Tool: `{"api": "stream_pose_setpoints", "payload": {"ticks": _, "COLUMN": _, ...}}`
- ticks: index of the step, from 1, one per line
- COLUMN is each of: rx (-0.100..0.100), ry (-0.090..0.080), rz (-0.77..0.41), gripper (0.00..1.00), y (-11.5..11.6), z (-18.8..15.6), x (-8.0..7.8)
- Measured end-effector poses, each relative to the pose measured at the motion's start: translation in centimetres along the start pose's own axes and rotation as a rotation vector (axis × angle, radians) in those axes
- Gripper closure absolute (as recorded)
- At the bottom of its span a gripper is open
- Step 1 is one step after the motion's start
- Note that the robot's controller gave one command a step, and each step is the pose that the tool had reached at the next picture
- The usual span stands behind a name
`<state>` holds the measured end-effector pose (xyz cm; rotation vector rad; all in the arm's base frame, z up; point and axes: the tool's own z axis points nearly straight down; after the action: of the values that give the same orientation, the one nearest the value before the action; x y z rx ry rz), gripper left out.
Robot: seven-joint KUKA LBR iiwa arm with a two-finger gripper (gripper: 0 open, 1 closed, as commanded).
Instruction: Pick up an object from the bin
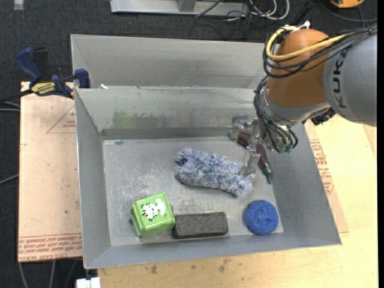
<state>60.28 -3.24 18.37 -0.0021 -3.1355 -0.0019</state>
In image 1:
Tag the grey metal bin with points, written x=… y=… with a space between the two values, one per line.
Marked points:
x=144 y=166

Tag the blue round sponge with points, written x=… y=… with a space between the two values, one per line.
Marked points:
x=261 y=217

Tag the blue and white fluffy cloth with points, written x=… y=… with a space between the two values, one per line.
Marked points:
x=210 y=171

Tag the green cube with sheep print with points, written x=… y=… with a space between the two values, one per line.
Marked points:
x=152 y=216

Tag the dark grey flat block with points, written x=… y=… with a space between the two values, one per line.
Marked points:
x=200 y=224

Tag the brown cardboard board, red print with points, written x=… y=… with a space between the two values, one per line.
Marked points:
x=48 y=166

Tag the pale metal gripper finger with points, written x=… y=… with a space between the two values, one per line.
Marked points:
x=253 y=163
x=247 y=162

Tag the purple toy eggplant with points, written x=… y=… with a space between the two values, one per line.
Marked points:
x=264 y=160

